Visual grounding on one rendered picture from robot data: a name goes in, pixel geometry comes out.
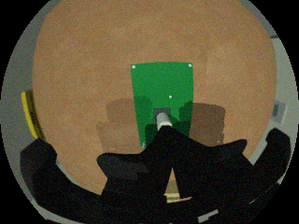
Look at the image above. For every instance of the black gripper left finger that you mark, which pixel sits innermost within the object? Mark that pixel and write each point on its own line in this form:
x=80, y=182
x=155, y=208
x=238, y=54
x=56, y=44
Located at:
x=153, y=163

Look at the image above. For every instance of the green circuit board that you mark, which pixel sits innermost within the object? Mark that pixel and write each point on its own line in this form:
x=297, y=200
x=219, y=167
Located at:
x=163, y=96

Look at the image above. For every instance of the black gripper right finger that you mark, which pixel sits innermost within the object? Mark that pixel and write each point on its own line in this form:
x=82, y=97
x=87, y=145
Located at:
x=192, y=159

